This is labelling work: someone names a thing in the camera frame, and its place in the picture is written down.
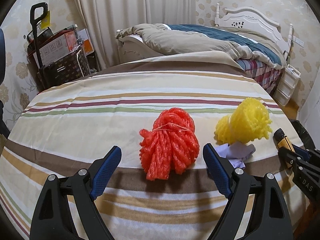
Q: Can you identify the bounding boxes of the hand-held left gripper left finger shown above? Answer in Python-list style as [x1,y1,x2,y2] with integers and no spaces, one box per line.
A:
[31,145,122,240]

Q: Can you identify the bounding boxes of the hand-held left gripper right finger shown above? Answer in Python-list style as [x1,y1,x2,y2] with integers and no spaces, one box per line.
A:
[202,143,293,240]

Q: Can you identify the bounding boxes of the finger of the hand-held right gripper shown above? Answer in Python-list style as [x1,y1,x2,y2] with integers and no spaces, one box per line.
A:
[279,147,320,175]
[291,145,320,160]

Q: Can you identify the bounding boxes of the red foam net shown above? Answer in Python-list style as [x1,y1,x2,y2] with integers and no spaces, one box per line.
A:
[139,107,200,182]

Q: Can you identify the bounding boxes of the purple paper scrap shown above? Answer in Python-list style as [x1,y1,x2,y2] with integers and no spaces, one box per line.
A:
[220,142,256,169]

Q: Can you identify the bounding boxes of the white door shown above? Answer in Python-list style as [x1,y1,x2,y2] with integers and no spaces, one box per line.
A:
[297,80,320,130]

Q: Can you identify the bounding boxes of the striped bed sheet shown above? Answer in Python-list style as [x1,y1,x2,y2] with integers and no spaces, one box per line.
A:
[0,50,315,240]

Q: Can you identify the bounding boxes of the yellow foam net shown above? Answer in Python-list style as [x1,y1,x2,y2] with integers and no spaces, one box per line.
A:
[215,97,273,145]

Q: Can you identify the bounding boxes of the white plastic drawer unit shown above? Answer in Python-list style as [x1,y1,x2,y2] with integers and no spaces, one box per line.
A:
[272,64,300,107]

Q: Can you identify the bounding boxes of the plaid bed sheet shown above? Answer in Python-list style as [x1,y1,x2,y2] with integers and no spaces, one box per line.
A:
[236,59,285,94]

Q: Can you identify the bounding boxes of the brown patterned storage bag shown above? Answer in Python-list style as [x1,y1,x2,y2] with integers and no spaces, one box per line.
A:
[37,46,92,90]

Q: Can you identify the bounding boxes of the white bed footboard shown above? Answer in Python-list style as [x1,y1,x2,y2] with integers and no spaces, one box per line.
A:
[116,29,160,64]

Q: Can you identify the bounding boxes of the small orange and white box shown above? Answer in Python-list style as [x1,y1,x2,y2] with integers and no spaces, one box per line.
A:
[77,27,95,55]

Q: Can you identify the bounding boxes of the beige and teal duvet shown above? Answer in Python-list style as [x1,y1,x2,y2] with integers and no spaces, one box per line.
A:
[132,23,288,68]

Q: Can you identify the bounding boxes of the white and orange cardboard box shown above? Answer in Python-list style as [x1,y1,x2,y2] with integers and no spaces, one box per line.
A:
[27,29,78,64]

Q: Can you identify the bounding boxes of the black hand cart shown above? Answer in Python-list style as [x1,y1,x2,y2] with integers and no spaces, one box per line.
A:
[29,2,50,80]

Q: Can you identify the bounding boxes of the white bed headboard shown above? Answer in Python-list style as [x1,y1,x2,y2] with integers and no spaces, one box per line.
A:
[215,3,294,53]

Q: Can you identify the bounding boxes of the dark blue fan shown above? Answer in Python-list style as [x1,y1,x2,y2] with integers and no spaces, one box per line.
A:
[0,27,12,137]

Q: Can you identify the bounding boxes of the white curtain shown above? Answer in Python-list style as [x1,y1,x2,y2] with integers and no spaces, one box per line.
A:
[70,0,197,70]

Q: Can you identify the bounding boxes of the yellow tag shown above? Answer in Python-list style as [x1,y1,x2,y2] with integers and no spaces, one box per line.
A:
[41,10,52,28]

